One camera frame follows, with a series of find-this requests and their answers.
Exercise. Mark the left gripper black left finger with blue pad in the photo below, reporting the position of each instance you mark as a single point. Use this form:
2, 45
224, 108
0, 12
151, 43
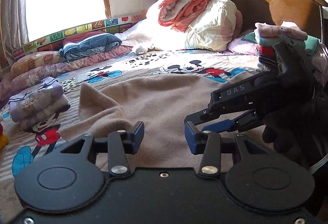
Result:
117, 145

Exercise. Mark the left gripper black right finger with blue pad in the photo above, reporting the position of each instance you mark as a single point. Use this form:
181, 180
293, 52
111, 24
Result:
210, 145

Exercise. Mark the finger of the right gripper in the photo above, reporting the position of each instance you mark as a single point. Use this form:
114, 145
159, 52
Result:
204, 116
242, 123

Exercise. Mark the beige fleece sweater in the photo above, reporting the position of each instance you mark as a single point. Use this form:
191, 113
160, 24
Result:
161, 102

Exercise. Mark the stack of clothes by headboard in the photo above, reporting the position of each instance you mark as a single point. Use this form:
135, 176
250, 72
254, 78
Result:
265, 39

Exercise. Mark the folded lavender floral clothes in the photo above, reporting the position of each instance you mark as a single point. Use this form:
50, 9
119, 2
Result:
33, 107

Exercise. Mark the cream yellow pillow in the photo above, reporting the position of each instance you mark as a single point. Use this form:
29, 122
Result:
215, 28

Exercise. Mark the Mickey Mouse bed blanket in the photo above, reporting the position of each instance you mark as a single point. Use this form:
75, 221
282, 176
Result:
25, 147

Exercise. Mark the small white plush toy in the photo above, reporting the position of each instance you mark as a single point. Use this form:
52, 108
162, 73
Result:
142, 48

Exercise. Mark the white duvet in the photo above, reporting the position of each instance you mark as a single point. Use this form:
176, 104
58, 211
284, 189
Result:
150, 31

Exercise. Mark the wooden headboard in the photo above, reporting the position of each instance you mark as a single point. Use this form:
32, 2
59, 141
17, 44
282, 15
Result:
307, 14

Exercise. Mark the folded blue quilt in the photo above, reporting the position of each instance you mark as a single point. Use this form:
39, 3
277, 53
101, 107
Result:
86, 44

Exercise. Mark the orange pink rolled blanket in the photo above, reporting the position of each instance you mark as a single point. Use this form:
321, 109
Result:
178, 14

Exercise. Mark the folded yellow knit garment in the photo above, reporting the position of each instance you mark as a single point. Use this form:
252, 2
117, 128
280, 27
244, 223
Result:
3, 138

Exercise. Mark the pink floral rolled bedding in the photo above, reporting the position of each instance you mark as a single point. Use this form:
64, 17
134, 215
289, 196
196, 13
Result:
11, 84

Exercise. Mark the colourful alphabet play mat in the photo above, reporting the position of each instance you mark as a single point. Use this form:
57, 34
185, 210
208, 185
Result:
54, 41

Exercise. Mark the beige window curtain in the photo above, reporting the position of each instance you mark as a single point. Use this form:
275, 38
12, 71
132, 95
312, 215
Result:
13, 26

